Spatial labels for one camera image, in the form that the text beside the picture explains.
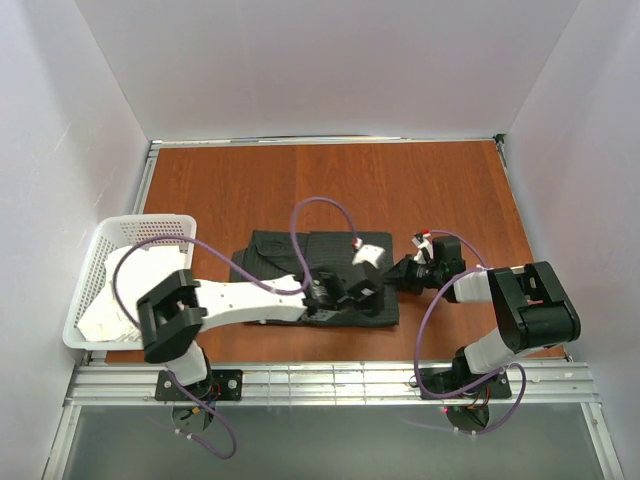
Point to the dark pinstriped long sleeve shirt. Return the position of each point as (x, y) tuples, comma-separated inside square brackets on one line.
[(270, 255)]

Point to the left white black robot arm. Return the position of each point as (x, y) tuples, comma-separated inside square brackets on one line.
[(176, 310)]

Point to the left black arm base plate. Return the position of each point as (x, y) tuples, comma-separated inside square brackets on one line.
[(220, 385)]

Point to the aluminium front frame rail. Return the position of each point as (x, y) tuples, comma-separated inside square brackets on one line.
[(359, 420)]

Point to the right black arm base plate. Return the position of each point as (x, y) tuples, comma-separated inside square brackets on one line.
[(441, 381)]

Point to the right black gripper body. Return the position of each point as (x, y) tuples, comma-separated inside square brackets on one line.
[(407, 272)]

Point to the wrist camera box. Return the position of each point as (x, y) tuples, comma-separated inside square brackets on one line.
[(441, 253), (366, 260)]

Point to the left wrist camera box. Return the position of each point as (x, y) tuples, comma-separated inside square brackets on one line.
[(366, 260)]

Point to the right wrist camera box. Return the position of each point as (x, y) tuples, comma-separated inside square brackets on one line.
[(441, 253)]

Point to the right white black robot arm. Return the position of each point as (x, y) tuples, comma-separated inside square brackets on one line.
[(532, 310)]

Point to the white shirt in basket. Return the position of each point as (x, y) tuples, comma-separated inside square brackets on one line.
[(104, 320)]

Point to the white plastic laundry basket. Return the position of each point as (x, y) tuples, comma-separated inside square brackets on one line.
[(112, 234)]

